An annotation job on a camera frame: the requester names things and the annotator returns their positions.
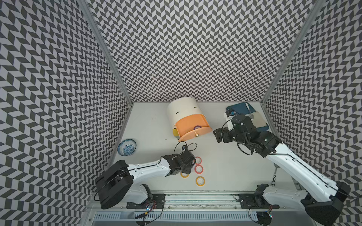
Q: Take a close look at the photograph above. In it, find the red tape roll upper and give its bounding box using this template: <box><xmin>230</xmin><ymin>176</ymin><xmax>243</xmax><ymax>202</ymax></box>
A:
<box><xmin>195</xmin><ymin>156</ymin><xmax>202</xmax><ymax>165</ymax></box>

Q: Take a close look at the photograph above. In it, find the yellow tape roll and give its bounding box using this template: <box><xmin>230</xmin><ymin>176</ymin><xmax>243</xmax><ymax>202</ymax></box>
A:
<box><xmin>180</xmin><ymin>172</ymin><xmax>189</xmax><ymax>179</ymax></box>
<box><xmin>196</xmin><ymin>176</ymin><xmax>206</xmax><ymax>186</ymax></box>

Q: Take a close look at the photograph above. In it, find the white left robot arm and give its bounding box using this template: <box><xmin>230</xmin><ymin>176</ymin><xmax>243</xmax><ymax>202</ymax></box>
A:
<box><xmin>95</xmin><ymin>150</ymin><xmax>196</xmax><ymax>210</ymax></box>

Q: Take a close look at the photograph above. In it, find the aluminium front rail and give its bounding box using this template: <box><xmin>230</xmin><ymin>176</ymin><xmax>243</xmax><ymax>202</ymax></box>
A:
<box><xmin>84</xmin><ymin>191</ymin><xmax>321</xmax><ymax>212</ymax></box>

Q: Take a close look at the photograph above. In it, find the red tape roll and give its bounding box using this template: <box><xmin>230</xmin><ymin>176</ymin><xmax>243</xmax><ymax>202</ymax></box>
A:
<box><xmin>194</xmin><ymin>165</ymin><xmax>204</xmax><ymax>174</ymax></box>
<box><xmin>195</xmin><ymin>156</ymin><xmax>202</xmax><ymax>165</ymax></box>

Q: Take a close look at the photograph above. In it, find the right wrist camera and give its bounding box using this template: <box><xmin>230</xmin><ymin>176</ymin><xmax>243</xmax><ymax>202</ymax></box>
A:
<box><xmin>224</xmin><ymin>109</ymin><xmax>238</xmax><ymax>119</ymax></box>

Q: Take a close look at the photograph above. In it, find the blue patterned bowl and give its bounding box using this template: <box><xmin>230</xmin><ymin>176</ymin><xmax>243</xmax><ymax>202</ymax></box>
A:
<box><xmin>117</xmin><ymin>139</ymin><xmax>137</xmax><ymax>156</ymax></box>

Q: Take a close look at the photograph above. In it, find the white round drawer cabinet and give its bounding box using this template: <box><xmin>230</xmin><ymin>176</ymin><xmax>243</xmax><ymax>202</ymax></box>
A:
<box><xmin>167</xmin><ymin>97</ymin><xmax>203</xmax><ymax>129</ymax></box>

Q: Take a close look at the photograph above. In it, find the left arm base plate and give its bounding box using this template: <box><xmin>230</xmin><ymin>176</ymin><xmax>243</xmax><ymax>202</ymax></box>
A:
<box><xmin>126</xmin><ymin>194</ymin><xmax>166</xmax><ymax>210</ymax></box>

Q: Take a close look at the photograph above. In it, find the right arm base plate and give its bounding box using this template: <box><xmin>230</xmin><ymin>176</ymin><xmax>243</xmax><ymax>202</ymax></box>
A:
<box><xmin>238</xmin><ymin>193</ymin><xmax>280</xmax><ymax>210</ymax></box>

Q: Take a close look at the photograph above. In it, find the beige folded cloth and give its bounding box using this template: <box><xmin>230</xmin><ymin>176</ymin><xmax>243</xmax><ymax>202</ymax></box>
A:
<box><xmin>249</xmin><ymin>112</ymin><xmax>267</xmax><ymax>128</ymax></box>

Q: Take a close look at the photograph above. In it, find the yellow drawer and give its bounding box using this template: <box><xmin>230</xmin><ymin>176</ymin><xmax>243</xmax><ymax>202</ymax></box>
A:
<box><xmin>172</xmin><ymin>128</ymin><xmax>180</xmax><ymax>139</ymax></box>

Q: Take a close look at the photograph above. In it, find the teal tray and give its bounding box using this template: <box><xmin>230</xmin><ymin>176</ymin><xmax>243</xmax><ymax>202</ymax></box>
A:
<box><xmin>226</xmin><ymin>102</ymin><xmax>270</xmax><ymax>132</ymax></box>

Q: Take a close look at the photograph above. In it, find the red tape roll lower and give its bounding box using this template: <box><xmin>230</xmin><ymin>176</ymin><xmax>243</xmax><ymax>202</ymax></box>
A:
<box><xmin>194</xmin><ymin>165</ymin><xmax>204</xmax><ymax>174</ymax></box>

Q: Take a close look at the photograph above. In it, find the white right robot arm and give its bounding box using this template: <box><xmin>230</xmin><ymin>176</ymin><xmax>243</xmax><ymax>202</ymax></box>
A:
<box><xmin>213</xmin><ymin>113</ymin><xmax>351</xmax><ymax>226</ymax></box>

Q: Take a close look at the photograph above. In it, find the orange top drawer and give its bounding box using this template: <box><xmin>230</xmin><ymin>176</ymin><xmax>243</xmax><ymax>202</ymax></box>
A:
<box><xmin>175</xmin><ymin>114</ymin><xmax>213</xmax><ymax>142</ymax></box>

